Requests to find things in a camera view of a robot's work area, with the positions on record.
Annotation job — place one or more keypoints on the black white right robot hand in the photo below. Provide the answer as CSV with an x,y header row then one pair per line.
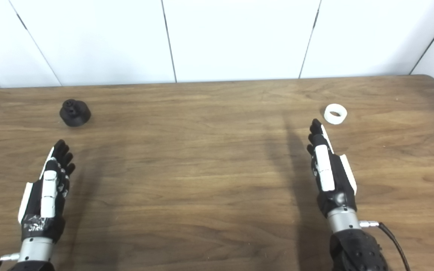
x,y
337,180

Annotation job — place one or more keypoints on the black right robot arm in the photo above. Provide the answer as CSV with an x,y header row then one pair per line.
x,y
356,250

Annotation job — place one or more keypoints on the round black plastic part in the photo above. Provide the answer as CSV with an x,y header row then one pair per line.
x,y
77,114

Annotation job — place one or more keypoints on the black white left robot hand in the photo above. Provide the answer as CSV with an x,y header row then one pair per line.
x,y
32,205

